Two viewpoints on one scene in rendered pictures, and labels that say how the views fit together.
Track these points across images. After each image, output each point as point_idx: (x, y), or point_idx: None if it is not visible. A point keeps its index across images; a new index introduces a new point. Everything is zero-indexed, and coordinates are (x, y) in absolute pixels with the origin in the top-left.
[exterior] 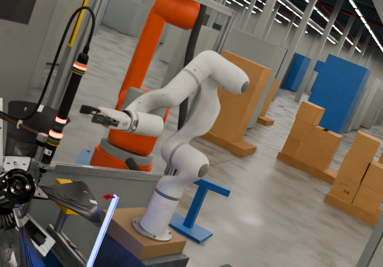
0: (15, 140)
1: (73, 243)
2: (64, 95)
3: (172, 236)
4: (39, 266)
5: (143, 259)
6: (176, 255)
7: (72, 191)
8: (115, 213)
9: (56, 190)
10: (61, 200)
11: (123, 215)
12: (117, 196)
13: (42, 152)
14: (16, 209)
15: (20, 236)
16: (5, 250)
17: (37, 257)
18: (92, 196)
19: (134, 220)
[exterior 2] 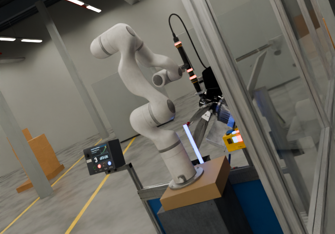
0: None
1: (231, 167)
2: (188, 58)
3: (170, 190)
4: (198, 138)
5: None
6: None
7: (200, 114)
8: (217, 161)
9: (203, 110)
10: (196, 113)
11: (211, 165)
12: (183, 124)
13: (200, 86)
14: (207, 111)
15: (199, 119)
16: None
17: (200, 136)
18: (194, 120)
19: (200, 168)
